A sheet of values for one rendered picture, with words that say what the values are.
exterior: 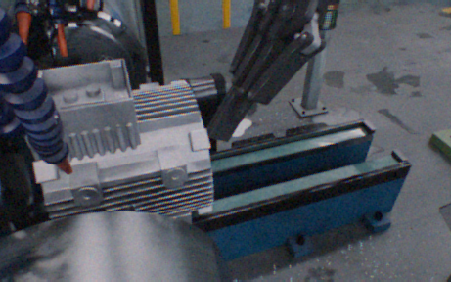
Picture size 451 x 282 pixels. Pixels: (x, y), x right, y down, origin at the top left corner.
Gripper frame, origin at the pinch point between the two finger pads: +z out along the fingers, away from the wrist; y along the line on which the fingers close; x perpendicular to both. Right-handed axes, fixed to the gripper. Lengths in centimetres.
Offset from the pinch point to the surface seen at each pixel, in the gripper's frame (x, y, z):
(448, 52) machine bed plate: 98, -49, -22
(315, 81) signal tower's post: 41, -34, 1
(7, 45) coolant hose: -24.2, 16.0, -7.9
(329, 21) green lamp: 33.0, -33.2, -12.9
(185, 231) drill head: -9.6, 16.8, 2.8
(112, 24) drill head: -10.8, -27.1, 3.6
